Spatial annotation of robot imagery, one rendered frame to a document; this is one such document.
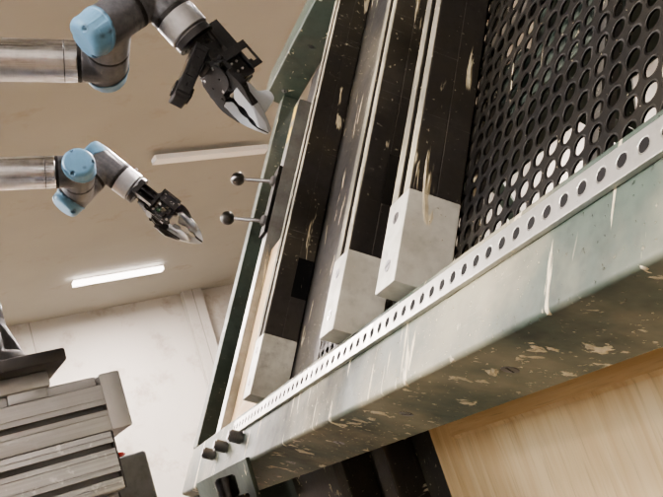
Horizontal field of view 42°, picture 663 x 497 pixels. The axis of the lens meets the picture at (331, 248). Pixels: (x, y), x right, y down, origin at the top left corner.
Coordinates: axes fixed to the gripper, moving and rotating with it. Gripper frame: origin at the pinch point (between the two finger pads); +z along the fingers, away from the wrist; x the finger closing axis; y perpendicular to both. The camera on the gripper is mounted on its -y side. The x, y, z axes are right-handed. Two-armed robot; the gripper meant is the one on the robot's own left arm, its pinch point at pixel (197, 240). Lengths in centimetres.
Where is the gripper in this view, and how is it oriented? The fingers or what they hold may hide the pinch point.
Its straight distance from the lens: 223.6
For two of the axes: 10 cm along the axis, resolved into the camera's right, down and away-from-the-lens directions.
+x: 5.8, -7.6, 3.0
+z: 7.8, 6.2, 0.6
